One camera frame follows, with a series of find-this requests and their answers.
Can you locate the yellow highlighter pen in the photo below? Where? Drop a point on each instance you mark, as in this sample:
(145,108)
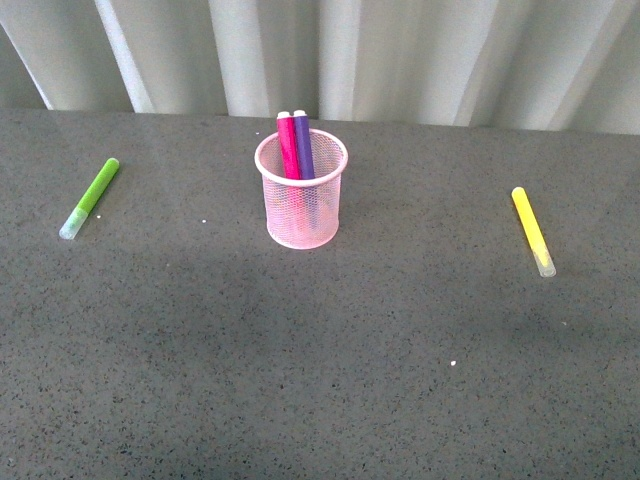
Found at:
(533,233)

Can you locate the purple highlighter pen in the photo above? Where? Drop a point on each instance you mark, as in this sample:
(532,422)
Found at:
(306,163)

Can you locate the green highlighter pen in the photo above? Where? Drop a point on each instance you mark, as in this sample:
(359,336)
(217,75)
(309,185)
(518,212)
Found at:
(89,199)

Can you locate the pink mesh pen cup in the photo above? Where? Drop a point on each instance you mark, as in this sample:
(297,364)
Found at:
(303,214)

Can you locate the pink highlighter pen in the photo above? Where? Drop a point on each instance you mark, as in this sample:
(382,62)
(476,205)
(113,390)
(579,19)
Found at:
(286,134)

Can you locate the white pleated curtain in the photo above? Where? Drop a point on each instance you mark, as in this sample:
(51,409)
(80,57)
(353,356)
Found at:
(540,65)

